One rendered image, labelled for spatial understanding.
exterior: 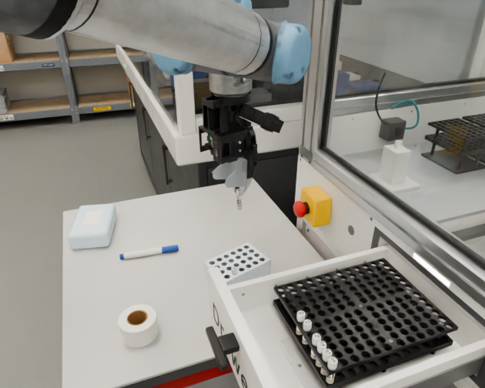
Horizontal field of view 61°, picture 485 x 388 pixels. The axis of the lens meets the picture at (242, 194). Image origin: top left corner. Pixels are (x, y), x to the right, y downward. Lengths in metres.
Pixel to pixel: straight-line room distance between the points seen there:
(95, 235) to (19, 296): 1.23
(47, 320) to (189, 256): 1.18
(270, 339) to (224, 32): 0.48
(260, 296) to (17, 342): 1.44
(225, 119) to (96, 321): 0.47
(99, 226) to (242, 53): 0.71
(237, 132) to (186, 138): 0.58
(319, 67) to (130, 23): 0.63
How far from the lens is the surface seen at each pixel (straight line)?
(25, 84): 4.81
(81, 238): 1.07
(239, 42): 0.46
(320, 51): 0.93
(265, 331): 0.73
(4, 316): 2.19
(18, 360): 1.97
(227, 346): 0.61
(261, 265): 0.92
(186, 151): 1.32
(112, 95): 4.70
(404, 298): 0.74
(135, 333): 0.80
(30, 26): 0.32
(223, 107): 0.73
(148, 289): 0.93
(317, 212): 0.94
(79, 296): 0.96
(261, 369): 0.56
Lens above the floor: 1.38
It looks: 30 degrees down
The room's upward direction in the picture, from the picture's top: straight up
